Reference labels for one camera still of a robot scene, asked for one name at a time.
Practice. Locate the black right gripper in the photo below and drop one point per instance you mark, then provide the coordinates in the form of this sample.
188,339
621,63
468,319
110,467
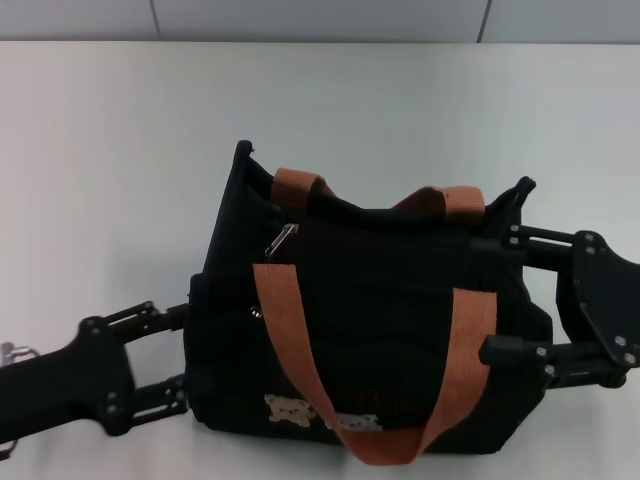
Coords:
605,300

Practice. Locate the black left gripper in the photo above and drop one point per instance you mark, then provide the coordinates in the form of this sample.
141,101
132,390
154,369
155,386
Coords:
65,380

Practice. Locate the silver zipper pull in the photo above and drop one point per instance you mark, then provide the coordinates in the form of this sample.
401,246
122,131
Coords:
281,241

